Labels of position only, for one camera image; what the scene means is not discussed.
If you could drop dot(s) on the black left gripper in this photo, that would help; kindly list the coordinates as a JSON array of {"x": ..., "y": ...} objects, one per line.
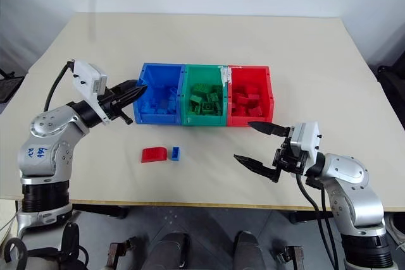
[{"x": 111, "y": 105}]

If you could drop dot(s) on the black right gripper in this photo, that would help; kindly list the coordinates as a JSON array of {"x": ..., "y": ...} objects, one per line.
[{"x": 288, "y": 157}]

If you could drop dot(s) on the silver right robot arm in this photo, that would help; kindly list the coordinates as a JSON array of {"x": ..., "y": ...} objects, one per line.
[{"x": 351, "y": 184}]

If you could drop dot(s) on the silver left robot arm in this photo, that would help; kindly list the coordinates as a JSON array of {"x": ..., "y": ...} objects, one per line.
[{"x": 47, "y": 153}]

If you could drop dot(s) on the red plastic bin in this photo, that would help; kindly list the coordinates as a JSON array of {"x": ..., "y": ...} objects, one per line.
[{"x": 250, "y": 119}]

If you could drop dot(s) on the blue plastic bin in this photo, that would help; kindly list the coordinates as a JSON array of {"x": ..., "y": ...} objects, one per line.
[{"x": 158, "y": 105}]

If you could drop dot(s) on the green plastic bin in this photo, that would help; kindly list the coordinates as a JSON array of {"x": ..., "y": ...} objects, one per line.
[{"x": 204, "y": 118}]

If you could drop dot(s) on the square green building block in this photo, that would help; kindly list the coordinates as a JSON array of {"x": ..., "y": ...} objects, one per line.
[{"x": 209, "y": 107}]

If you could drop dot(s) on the large green building block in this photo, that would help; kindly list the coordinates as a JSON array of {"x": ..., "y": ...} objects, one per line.
[{"x": 198, "y": 89}]

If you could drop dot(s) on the red arched building block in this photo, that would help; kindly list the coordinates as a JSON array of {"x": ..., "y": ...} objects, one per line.
[{"x": 154, "y": 155}]

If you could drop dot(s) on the small blue building block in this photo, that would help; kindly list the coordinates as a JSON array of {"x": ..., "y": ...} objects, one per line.
[{"x": 176, "y": 153}]

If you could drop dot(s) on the white tape strip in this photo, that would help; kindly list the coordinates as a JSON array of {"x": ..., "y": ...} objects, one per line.
[{"x": 226, "y": 75}]

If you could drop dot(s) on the dark rounded grey shape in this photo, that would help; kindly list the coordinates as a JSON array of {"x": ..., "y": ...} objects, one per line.
[
  {"x": 169, "y": 251},
  {"x": 249, "y": 251}
]

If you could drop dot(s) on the black chair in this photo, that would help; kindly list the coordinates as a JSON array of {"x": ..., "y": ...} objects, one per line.
[
  {"x": 392, "y": 78},
  {"x": 9, "y": 85}
]

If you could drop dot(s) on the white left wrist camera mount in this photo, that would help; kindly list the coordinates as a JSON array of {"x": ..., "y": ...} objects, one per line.
[{"x": 87, "y": 82}]

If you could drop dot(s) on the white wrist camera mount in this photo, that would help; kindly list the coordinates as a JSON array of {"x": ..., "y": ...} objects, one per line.
[
  {"x": 306, "y": 138},
  {"x": 87, "y": 82}
]

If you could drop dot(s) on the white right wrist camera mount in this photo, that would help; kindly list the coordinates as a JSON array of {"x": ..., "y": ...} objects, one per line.
[{"x": 306, "y": 138}]

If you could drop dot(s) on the black table frame bar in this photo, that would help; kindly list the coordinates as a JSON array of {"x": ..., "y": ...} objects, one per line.
[
  {"x": 101, "y": 210},
  {"x": 308, "y": 215}
]

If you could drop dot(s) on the brown bracket with black clamp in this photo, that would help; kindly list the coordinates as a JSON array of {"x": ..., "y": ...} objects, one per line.
[
  {"x": 118, "y": 251},
  {"x": 289, "y": 257}
]

